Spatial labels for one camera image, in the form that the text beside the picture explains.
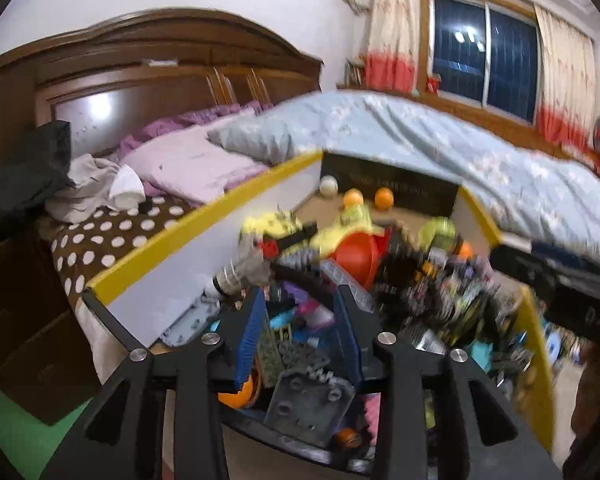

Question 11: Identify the light blue floral quilt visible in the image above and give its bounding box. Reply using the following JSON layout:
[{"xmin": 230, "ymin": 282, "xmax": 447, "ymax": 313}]
[{"xmin": 208, "ymin": 91, "xmax": 600, "ymax": 264}]

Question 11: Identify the dark grey square plate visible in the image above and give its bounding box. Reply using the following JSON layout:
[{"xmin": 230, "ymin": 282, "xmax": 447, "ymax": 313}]
[{"xmin": 264, "ymin": 368, "xmax": 356, "ymax": 446}]

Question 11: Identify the polka dot brown sheet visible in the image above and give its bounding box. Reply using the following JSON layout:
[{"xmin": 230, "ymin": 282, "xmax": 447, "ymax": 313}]
[{"xmin": 50, "ymin": 195, "xmax": 195, "ymax": 308}]

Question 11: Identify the right cream red curtain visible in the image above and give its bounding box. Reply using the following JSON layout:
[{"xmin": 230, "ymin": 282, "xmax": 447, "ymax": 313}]
[{"xmin": 534, "ymin": 6, "xmax": 596, "ymax": 153}]

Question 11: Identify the cream red curtain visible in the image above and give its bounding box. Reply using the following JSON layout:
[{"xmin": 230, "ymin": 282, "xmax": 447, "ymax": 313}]
[
  {"xmin": 364, "ymin": 0, "xmax": 420, "ymax": 93},
  {"xmin": 534, "ymin": 6, "xmax": 596, "ymax": 153}
]

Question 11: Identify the yellow cardboard toy box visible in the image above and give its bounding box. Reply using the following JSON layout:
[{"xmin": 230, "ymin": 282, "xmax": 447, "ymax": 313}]
[{"xmin": 83, "ymin": 153, "xmax": 553, "ymax": 458}]

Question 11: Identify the pink pillow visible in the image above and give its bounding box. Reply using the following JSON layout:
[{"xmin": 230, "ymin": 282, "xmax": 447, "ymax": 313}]
[{"xmin": 121, "ymin": 110, "xmax": 268, "ymax": 204}]

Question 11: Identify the left cream red curtain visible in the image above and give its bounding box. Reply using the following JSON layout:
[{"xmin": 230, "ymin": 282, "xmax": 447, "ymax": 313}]
[{"xmin": 364, "ymin": 0, "xmax": 420, "ymax": 93}]

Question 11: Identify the dark wooden headboard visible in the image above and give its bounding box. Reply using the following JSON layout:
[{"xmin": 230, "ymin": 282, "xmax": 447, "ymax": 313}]
[{"xmin": 0, "ymin": 8, "xmax": 323, "ymax": 162}]

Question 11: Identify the window with wooden frame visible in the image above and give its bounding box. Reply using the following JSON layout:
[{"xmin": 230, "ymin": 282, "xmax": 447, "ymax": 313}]
[{"xmin": 416, "ymin": 0, "xmax": 542, "ymax": 127}]

